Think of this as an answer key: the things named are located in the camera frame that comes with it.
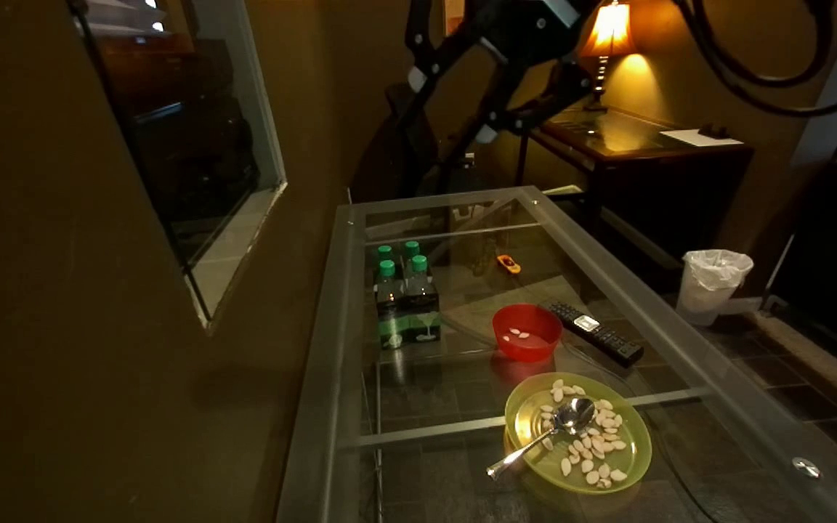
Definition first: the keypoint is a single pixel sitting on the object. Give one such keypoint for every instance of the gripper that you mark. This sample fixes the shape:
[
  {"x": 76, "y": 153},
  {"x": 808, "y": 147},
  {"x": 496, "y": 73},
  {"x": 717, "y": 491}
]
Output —
[{"x": 513, "y": 29}]

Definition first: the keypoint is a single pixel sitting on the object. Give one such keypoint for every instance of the window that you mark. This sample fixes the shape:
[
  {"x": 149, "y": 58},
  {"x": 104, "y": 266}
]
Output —
[{"x": 193, "y": 145}]

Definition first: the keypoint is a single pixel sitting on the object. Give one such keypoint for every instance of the table lamp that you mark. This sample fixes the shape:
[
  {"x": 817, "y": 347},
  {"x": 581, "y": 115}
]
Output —
[{"x": 609, "y": 33}]

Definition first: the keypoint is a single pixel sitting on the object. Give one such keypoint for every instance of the small orange object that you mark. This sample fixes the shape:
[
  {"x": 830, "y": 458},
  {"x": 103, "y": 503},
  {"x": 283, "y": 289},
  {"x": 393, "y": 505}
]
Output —
[{"x": 508, "y": 264}]

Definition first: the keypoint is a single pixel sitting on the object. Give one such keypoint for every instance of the dark wooden side table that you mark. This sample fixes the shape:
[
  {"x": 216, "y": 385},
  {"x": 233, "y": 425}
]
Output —
[{"x": 651, "y": 181}]

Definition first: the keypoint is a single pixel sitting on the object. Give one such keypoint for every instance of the white paper sheet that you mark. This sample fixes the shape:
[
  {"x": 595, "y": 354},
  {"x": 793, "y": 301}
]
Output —
[{"x": 694, "y": 138}]

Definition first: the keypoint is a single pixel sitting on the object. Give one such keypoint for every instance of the small dark object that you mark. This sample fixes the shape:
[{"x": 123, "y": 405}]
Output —
[{"x": 714, "y": 131}]

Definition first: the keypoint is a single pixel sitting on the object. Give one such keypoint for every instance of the pack of green-capped bottles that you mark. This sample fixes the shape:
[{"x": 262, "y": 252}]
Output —
[{"x": 407, "y": 305}]

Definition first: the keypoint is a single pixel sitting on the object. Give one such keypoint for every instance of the few pale seeds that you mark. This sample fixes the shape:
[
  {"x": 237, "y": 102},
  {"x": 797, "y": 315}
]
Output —
[{"x": 516, "y": 335}]

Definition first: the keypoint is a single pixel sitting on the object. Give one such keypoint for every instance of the red bowl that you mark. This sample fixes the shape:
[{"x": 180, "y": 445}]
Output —
[{"x": 527, "y": 347}]

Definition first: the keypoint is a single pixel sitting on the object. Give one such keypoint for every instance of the black remote control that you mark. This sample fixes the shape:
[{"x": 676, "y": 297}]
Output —
[{"x": 600, "y": 335}]

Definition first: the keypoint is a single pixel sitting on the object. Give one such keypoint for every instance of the trash bin with white liner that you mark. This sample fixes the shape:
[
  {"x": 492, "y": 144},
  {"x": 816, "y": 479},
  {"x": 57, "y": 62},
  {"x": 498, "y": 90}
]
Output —
[{"x": 713, "y": 287}]

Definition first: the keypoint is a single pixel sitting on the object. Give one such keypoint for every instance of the green plate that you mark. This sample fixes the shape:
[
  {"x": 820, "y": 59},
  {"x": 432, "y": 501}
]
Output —
[{"x": 527, "y": 407}]

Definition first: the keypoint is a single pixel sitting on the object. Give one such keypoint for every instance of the metal spoon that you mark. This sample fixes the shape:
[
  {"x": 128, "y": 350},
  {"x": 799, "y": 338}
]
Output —
[{"x": 575, "y": 415}]

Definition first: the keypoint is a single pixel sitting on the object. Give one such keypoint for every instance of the heap of pale seeds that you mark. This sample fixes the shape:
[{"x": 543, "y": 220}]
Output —
[{"x": 604, "y": 436}]

